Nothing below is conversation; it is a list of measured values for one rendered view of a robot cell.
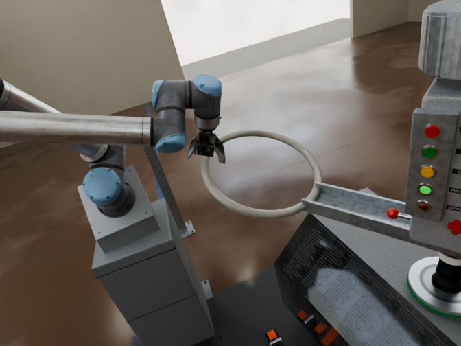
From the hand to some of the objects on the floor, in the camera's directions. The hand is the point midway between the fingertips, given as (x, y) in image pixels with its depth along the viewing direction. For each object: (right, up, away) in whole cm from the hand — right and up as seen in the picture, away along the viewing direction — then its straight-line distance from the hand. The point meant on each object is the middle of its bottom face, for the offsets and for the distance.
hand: (206, 160), depth 125 cm
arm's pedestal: (-24, -106, +82) cm, 136 cm away
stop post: (-34, -60, +162) cm, 176 cm away
